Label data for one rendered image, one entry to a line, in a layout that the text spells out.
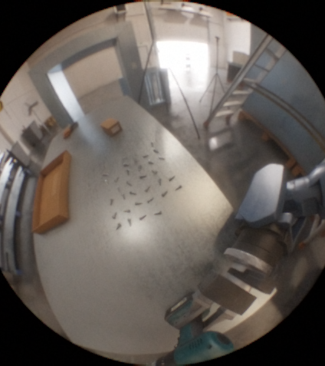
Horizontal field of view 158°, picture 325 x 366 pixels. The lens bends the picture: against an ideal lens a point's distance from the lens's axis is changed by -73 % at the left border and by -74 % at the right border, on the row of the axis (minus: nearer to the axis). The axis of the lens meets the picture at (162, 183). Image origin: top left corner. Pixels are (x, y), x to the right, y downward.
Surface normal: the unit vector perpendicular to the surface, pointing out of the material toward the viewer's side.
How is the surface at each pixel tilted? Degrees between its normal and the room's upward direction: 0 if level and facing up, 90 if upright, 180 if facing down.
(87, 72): 90
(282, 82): 90
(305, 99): 90
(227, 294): 0
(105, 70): 90
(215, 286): 0
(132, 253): 0
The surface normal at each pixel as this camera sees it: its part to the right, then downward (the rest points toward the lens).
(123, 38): 0.39, 0.78
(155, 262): -0.12, -0.48
